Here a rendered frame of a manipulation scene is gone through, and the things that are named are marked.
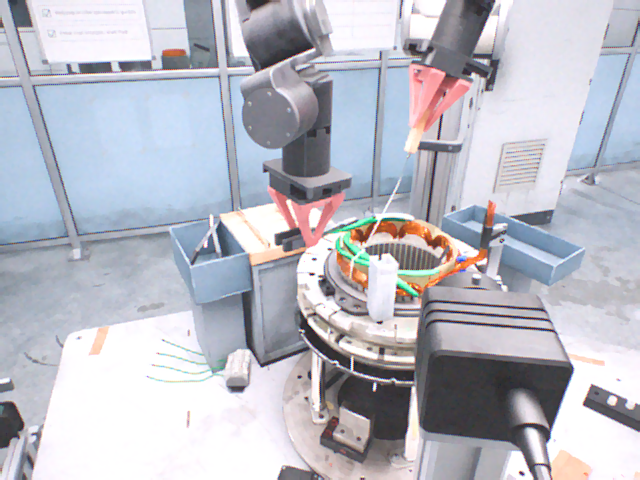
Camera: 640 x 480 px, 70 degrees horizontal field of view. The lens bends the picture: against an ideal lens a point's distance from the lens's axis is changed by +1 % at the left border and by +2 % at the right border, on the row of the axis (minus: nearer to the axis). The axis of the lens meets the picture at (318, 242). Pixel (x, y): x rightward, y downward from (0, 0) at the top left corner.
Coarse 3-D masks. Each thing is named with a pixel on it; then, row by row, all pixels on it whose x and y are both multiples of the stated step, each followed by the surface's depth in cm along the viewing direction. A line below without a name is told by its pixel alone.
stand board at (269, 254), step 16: (256, 208) 101; (272, 208) 101; (240, 224) 94; (256, 224) 94; (272, 224) 94; (240, 240) 88; (256, 240) 88; (272, 240) 88; (256, 256) 84; (272, 256) 86
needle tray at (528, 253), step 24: (456, 216) 100; (480, 216) 102; (504, 216) 97; (480, 240) 91; (504, 240) 96; (528, 240) 94; (552, 240) 90; (504, 264) 88; (528, 264) 84; (552, 264) 81; (576, 264) 86; (528, 288) 96
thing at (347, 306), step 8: (328, 256) 76; (328, 264) 74; (328, 272) 72; (480, 272) 72; (328, 280) 70; (336, 288) 68; (336, 296) 66; (344, 296) 66; (344, 304) 65; (352, 304) 65; (360, 304) 65; (352, 312) 64; (360, 312) 63; (368, 312) 64; (400, 312) 63; (408, 312) 63; (416, 312) 63
